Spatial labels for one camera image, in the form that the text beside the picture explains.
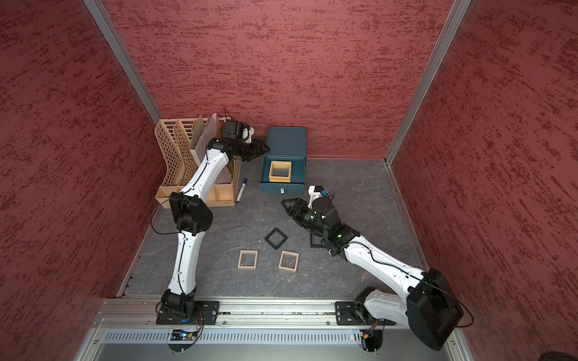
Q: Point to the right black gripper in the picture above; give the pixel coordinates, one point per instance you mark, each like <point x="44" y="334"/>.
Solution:
<point x="294" y="210"/>

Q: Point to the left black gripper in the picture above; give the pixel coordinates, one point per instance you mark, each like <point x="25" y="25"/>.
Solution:
<point x="258" y="150"/>

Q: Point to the yellow brooch box diamond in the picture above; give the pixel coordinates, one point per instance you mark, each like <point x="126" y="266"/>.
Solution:
<point x="280" y="171"/>

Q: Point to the teal top drawer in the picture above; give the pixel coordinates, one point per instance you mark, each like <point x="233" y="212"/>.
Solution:
<point x="298" y="176"/>

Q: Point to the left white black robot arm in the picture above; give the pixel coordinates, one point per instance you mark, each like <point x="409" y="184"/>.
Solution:
<point x="193" y="218"/>

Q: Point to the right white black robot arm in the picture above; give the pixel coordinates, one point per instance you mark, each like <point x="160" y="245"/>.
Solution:
<point x="427" y="304"/>

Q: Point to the teal drawer cabinet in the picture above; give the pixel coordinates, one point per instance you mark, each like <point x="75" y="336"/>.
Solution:
<point x="287" y="141"/>

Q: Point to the black brooch box diamond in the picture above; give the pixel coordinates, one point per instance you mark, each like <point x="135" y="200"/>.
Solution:
<point x="276" y="239"/>

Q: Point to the black brooch box right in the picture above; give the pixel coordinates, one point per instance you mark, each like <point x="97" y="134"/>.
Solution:
<point x="316" y="241"/>

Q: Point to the pink brooch box right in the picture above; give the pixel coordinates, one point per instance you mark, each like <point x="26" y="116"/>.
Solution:
<point x="289" y="261"/>

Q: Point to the pink brooch box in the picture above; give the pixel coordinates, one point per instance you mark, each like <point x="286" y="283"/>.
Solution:
<point x="247" y="259"/>
<point x="289" y="261"/>

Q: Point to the pink brooch box left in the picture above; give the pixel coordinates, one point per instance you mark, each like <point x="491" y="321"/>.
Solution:
<point x="247" y="259"/>

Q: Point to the blue white marker pen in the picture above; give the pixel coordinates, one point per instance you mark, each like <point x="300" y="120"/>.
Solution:
<point x="241" y="190"/>

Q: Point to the pink folder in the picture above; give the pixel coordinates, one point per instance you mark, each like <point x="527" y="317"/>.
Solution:
<point x="212" y="125"/>

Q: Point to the brown cardboard divider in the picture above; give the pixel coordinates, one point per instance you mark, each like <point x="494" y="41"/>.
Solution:
<point x="197" y="131"/>

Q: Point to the tan plastic file organizer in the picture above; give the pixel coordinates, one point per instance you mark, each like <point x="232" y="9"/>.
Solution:
<point x="173" y="137"/>

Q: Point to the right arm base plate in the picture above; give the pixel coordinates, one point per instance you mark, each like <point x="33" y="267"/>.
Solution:
<point x="352" y="314"/>

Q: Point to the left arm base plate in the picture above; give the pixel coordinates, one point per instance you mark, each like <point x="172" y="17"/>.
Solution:
<point x="204" y="312"/>

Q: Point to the aluminium mounting rail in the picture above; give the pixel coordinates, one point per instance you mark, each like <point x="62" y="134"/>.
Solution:
<point x="233" y="313"/>

